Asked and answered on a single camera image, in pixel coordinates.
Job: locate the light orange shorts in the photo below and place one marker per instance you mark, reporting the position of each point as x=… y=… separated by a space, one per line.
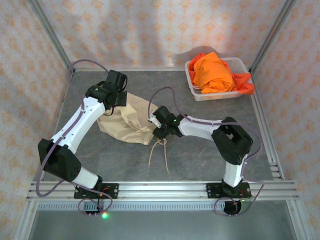
x=212 y=72

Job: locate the red-orange shorts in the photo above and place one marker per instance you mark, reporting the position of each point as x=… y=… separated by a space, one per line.
x=243 y=85

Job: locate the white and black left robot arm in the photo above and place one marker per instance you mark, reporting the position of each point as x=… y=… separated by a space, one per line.
x=82 y=120

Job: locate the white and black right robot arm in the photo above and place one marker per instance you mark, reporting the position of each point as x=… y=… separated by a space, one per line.
x=200 y=127

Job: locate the white perforated plastic basket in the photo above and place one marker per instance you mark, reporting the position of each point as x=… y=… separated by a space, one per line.
x=215 y=96

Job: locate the grey sheet metal panel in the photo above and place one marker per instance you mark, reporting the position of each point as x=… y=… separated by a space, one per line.
x=162 y=225

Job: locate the black connector with status light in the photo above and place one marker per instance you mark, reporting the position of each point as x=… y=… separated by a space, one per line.
x=90 y=213

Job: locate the thin aluminium table edge rail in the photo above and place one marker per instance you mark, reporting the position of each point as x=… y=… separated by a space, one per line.
x=140 y=69

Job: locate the aluminium table side rail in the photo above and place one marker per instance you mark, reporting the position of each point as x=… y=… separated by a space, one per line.
x=62 y=103
x=275 y=165

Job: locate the aluminium mounting rail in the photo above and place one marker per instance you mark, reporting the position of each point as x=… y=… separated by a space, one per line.
x=162 y=190

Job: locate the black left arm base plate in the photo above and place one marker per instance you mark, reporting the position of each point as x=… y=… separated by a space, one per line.
x=112 y=191

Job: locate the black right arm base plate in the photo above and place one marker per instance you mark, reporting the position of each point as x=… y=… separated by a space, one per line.
x=213 y=191

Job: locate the aluminium frame post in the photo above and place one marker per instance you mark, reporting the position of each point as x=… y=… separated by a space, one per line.
x=282 y=15
x=50 y=32

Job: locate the short aluminium frame leg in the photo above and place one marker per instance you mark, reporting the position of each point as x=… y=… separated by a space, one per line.
x=26 y=221
x=298 y=221

